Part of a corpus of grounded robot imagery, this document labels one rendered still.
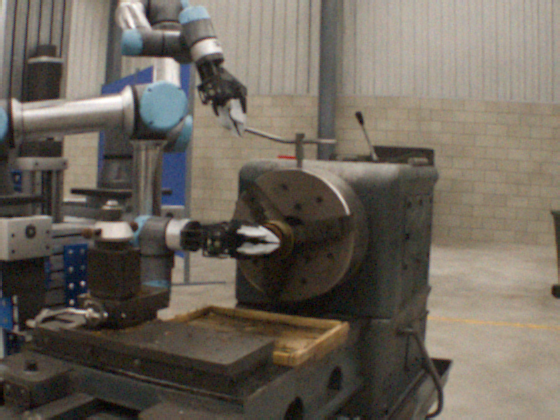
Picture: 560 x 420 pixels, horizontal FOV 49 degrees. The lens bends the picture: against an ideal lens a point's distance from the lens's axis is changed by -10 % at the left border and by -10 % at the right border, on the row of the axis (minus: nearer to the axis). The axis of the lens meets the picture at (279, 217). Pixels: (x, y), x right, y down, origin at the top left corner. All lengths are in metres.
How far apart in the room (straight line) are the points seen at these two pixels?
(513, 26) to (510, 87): 1.10
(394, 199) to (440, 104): 9.95
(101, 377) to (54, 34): 1.17
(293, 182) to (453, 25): 10.33
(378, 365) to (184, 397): 0.84
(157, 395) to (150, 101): 0.71
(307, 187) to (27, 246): 0.67
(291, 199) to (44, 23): 0.90
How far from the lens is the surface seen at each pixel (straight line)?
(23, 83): 1.92
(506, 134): 11.42
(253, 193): 1.58
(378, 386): 1.77
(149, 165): 1.65
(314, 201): 1.56
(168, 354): 1.01
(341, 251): 1.55
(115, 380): 1.08
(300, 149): 1.61
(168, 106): 1.50
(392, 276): 1.70
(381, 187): 1.67
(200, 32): 1.67
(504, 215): 11.44
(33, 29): 1.94
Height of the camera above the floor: 1.26
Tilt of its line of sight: 5 degrees down
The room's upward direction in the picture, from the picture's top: 2 degrees clockwise
